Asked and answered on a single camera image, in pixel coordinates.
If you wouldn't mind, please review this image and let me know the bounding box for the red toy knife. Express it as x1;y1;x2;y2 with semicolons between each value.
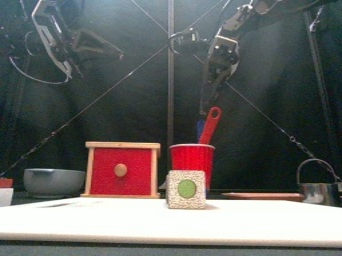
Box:
197;106;223;146

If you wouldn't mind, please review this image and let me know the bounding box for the sushi roll with green centre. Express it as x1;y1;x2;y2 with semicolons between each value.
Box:
165;169;209;210

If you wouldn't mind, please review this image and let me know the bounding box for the blue utensil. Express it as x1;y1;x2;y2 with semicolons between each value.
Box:
195;119;207;144

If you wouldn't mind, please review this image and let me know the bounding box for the red plastic cup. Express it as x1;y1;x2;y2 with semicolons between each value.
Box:
169;143;217;192

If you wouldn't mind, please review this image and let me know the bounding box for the wooden box with red drawer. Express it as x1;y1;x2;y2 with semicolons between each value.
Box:
80;141;162;200

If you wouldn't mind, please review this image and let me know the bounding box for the brown wooden board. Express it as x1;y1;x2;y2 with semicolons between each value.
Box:
221;192;307;202

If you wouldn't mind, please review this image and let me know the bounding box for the white cutting board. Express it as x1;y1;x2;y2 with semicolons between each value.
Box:
0;196;342;249

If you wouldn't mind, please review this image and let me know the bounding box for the grey bowl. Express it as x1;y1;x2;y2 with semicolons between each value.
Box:
23;167;87;199

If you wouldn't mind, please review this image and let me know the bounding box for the red and white container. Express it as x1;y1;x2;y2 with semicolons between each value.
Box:
0;177;15;208

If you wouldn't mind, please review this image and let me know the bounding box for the vertical metal frame pole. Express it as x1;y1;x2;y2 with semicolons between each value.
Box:
166;0;177;148

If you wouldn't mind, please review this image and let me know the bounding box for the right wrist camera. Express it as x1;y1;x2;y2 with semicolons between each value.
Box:
169;27;211;56

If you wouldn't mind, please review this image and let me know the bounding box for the grey left arm cable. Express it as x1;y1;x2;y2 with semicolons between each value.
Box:
7;31;72;86

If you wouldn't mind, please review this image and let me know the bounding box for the diagonal brace wire with turnbuckle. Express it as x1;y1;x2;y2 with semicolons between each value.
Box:
128;0;342;183

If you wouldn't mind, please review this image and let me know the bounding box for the slanted metal frame post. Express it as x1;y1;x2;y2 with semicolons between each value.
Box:
303;4;342;161

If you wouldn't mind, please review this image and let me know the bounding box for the small metal pot with handle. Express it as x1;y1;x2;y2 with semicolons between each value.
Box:
295;158;342;207

